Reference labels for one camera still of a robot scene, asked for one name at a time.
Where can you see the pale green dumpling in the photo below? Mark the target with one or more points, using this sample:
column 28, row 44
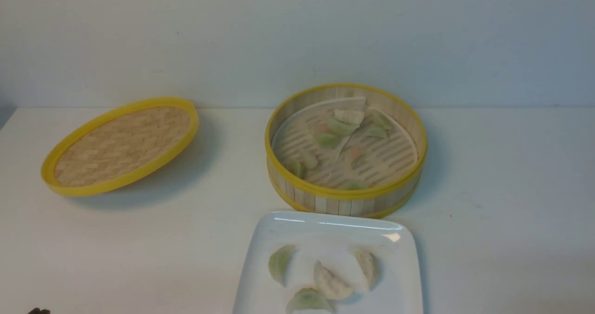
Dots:
column 309, row 159

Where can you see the pink dumpling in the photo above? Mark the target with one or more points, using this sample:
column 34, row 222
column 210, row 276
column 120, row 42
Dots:
column 354, row 154
column 319, row 128

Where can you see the yellow-rimmed bamboo steamer basket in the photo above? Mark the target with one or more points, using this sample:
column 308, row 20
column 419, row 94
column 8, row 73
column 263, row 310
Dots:
column 375, row 202

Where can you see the white square ceramic plate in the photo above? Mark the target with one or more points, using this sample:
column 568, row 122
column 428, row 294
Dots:
column 330, row 240

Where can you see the white dumpling on plate right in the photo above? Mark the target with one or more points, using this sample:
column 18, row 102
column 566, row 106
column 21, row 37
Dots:
column 369, row 266

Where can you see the white dumpling on plate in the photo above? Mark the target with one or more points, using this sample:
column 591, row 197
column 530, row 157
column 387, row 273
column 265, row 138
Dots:
column 369, row 266
column 329, row 285

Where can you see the white dumpling on plate centre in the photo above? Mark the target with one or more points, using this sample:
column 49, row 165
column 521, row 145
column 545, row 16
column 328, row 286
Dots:
column 329, row 285

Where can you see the green dumpling on plate bottom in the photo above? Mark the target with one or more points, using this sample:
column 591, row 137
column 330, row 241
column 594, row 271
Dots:
column 308, row 299

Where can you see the green dumpling in steamer mid-left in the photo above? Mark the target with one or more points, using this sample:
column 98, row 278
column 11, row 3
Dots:
column 328, row 141

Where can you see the white paper steamer liner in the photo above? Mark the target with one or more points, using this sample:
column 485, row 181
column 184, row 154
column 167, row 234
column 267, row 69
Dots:
column 383, row 162

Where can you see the white dumpling in steamer top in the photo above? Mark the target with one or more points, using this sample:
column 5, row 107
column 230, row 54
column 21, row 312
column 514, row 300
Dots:
column 350, row 117

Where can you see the yellow-rimmed woven bamboo lid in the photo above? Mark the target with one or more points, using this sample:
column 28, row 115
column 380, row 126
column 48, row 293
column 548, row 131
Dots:
column 120, row 147

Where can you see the dark object at bottom-left corner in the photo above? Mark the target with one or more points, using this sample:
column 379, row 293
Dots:
column 38, row 310

